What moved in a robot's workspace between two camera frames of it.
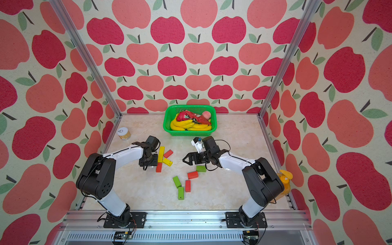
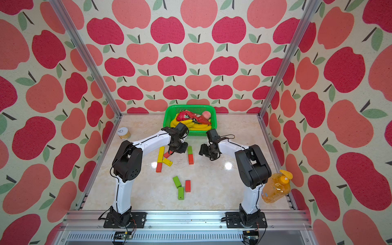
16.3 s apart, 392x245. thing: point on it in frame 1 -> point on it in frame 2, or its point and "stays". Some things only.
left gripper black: x=144 y=163 -> x=182 y=150
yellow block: x=161 y=156 stays
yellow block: x=162 y=151 stays
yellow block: x=167 y=162 stays
